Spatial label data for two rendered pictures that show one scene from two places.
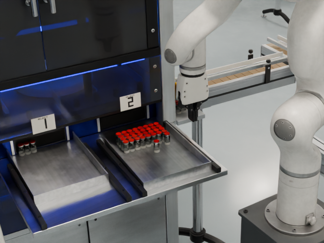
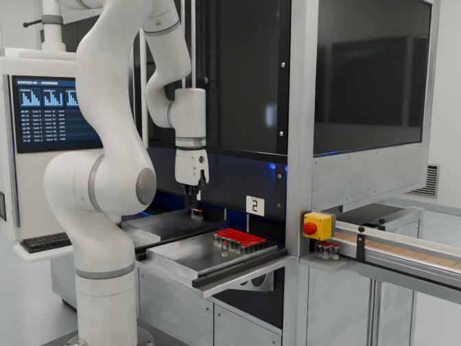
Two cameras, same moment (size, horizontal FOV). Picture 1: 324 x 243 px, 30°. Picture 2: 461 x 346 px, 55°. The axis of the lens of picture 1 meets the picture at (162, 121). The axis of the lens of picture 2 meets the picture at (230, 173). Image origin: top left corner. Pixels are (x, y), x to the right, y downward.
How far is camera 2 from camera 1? 2.09 m
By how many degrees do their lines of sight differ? 70
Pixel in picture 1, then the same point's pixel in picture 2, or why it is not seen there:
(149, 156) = (212, 254)
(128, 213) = (245, 334)
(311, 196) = (80, 309)
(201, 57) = (180, 126)
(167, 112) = (289, 239)
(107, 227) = (227, 333)
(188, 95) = (178, 170)
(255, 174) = not seen: outside the picture
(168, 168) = (193, 263)
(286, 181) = not seen: hidden behind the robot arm
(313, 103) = (81, 158)
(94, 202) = not seen: hidden behind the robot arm
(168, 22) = (297, 128)
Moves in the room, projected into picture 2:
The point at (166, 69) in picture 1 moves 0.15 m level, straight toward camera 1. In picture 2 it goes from (291, 185) to (247, 187)
